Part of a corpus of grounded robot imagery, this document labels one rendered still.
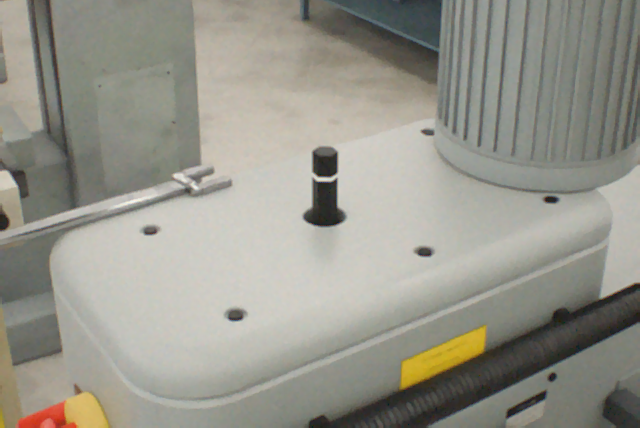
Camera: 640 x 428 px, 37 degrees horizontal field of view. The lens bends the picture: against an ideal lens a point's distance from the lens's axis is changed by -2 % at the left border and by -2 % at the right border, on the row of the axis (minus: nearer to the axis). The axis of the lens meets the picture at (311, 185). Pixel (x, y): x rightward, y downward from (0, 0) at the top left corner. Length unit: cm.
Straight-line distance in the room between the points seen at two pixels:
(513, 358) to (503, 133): 20
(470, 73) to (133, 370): 40
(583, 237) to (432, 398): 20
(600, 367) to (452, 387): 28
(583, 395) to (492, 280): 27
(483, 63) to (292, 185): 20
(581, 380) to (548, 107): 30
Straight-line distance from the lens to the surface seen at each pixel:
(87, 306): 76
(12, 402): 302
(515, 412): 95
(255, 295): 74
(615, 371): 107
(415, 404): 77
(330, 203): 82
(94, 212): 85
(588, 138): 88
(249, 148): 536
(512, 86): 86
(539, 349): 85
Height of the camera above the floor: 230
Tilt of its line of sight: 28 degrees down
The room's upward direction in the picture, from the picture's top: straight up
